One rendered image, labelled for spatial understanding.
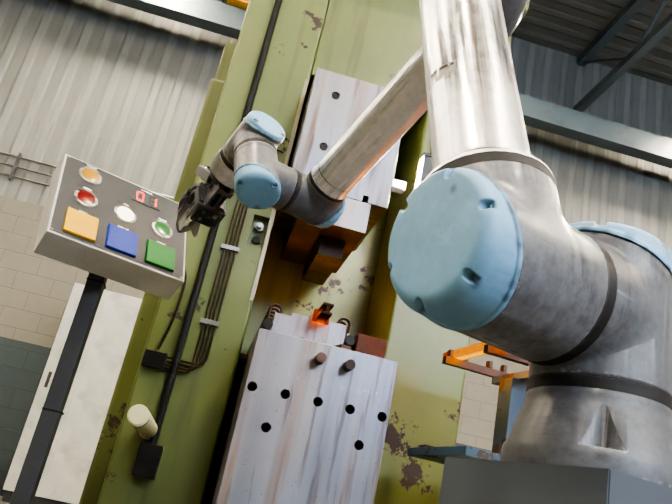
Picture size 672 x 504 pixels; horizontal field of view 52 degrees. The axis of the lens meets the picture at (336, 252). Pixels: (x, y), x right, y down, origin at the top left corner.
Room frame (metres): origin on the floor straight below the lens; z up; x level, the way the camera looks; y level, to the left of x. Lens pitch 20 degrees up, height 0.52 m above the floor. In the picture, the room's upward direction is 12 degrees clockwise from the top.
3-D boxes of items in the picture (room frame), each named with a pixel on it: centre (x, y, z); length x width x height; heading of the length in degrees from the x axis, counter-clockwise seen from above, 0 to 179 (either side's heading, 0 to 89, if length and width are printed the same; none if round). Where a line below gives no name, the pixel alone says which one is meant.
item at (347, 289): (2.37, 0.05, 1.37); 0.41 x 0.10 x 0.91; 98
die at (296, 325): (2.05, 0.06, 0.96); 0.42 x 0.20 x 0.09; 8
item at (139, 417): (1.70, 0.36, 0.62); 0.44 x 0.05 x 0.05; 8
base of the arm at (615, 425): (0.75, -0.32, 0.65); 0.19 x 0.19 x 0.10
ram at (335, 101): (2.05, 0.01, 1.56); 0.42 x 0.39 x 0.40; 8
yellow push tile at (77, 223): (1.52, 0.59, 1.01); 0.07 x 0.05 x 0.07; 123
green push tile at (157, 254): (1.63, 0.42, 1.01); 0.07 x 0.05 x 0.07; 123
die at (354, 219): (2.05, 0.06, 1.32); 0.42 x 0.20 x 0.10; 8
